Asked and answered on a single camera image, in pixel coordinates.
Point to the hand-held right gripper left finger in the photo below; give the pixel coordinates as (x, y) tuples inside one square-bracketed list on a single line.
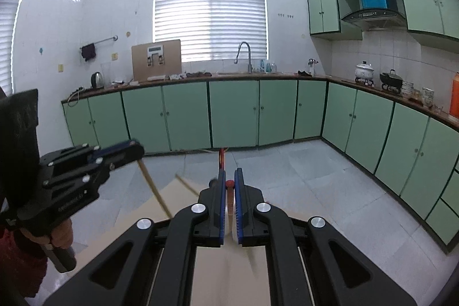
[(222, 216)]

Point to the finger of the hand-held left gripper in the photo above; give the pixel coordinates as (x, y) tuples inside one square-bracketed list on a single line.
[(129, 157), (107, 150)]

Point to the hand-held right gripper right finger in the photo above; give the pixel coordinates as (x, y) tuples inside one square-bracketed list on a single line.
[(238, 205)]

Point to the person's left forearm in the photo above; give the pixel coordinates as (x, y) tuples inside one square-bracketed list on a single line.
[(18, 263)]

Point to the person's left hand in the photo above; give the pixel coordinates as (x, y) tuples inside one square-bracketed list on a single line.
[(62, 234)]

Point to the steel electric kettle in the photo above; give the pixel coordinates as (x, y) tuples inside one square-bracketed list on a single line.
[(97, 81)]

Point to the clear plastic pitcher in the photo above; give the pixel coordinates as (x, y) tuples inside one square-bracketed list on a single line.
[(106, 71)]

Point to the green base cabinets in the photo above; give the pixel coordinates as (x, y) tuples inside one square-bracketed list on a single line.
[(233, 112)]

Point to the dark hanging cloth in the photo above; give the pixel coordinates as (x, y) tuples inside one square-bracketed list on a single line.
[(88, 52)]

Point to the cardboard box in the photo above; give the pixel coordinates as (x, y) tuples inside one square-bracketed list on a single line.
[(172, 58)]

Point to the blue bottles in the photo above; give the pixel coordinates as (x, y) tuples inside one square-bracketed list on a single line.
[(268, 66)]

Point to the narrow side window blind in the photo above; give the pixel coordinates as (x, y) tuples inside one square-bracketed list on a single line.
[(10, 40)]

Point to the steel kitchen faucet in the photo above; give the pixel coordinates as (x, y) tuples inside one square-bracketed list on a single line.
[(249, 58)]

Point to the small chrome tap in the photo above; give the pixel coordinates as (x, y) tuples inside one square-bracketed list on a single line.
[(312, 65)]

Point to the white window blind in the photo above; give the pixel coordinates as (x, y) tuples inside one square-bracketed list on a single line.
[(211, 12)]

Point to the white lidded pot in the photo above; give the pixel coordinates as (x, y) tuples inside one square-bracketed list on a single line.
[(365, 71)]

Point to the black wok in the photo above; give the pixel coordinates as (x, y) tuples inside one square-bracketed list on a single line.
[(391, 78)]

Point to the stack of bowls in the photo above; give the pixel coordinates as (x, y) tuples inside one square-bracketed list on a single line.
[(407, 88)]

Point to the patterned ceramic cups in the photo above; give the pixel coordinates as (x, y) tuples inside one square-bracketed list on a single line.
[(427, 95)]

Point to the range hood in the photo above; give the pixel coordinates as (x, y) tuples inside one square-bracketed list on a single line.
[(373, 16)]

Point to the orange thermos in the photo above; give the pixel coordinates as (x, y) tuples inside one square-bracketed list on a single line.
[(455, 98)]

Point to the metal towel rail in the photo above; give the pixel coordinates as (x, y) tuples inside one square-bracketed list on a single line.
[(104, 40)]

